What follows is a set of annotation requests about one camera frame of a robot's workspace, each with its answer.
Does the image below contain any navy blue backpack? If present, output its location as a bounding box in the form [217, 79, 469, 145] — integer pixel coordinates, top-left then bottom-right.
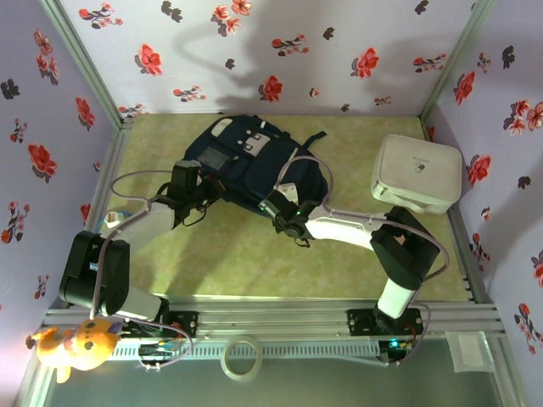
[182, 114, 330, 220]

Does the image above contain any small white and blue object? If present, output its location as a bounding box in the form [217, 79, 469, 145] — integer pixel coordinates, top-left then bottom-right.
[103, 209, 131, 230]

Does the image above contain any white zipped storage case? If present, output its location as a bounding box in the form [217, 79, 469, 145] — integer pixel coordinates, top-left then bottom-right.
[370, 133, 463, 215]

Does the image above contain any clear tape roll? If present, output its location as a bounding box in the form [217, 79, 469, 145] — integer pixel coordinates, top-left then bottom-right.
[222, 336, 262, 381]

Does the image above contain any small green circuit board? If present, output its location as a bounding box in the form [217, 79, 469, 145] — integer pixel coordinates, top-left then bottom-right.
[379, 337, 415, 355]
[138, 342, 182, 360]

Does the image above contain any orange plush toy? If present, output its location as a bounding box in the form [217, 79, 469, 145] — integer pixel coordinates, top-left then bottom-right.
[25, 317, 124, 385]

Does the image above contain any white paper patch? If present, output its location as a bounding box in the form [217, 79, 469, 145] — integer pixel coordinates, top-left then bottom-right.
[444, 332, 491, 374]

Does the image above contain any grey right arm cable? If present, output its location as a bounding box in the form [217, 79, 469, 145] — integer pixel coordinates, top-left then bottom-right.
[274, 154, 451, 368]

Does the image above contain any aluminium cage frame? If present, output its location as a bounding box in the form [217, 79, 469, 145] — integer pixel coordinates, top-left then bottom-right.
[16, 0, 527, 407]

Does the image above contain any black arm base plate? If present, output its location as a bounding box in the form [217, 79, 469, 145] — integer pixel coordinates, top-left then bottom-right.
[346, 308, 424, 338]
[167, 310, 199, 339]

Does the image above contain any white slotted cable duct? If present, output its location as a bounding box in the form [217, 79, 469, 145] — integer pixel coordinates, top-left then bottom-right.
[112, 341, 379, 358]

